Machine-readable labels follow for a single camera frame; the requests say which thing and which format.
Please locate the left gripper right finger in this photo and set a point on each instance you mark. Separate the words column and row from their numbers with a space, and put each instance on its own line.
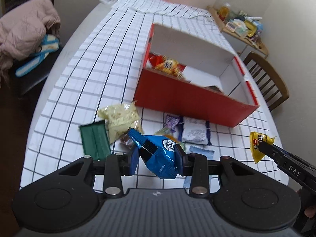
column 198, row 167

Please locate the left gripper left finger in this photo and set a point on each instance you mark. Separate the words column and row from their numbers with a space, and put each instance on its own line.
column 113, row 168

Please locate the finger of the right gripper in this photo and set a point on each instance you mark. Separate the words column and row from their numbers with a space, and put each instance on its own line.
column 272, row 151

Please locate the green snack packet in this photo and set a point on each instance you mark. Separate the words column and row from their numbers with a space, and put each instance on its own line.
column 95, row 140

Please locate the yellow candy packet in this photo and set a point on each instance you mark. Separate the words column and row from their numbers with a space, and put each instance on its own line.
column 256, row 139

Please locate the white blue snack packet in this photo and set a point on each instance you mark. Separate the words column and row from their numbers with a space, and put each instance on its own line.
column 194, row 131

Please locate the pale yellow snack bag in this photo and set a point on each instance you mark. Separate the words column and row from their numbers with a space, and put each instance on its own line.
column 119, row 119

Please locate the purple candy packet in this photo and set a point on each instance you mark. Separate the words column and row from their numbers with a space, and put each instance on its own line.
column 172, row 122

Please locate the brown jelly cake packet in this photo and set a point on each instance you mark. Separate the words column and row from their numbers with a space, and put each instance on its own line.
column 127, row 141

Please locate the packaged brown braised egg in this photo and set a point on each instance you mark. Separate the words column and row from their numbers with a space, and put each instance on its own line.
column 165, row 131

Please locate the person right hand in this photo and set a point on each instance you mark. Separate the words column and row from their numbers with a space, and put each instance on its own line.
column 308, row 209

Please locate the light blue wafer packet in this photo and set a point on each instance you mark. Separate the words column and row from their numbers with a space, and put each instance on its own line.
column 194, row 149

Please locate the wooden chair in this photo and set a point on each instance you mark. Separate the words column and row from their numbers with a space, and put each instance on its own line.
column 269, row 82

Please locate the red cardboard box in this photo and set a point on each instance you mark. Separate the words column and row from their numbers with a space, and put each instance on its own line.
column 215, row 86

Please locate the checkered white tablecloth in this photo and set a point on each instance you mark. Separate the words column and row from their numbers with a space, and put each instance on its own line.
column 107, row 68

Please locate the orange chips bag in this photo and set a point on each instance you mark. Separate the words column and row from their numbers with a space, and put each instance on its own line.
column 171, row 67

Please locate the wooden tray shelf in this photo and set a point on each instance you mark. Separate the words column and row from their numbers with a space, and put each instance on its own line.
column 239, row 34

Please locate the white digital timer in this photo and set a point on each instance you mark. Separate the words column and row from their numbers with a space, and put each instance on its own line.
column 231, row 26

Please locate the plastic drink bottle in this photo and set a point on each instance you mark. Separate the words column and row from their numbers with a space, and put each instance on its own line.
column 223, row 9

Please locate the pink puffer jacket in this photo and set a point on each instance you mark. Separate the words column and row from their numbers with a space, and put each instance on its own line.
column 24, row 28

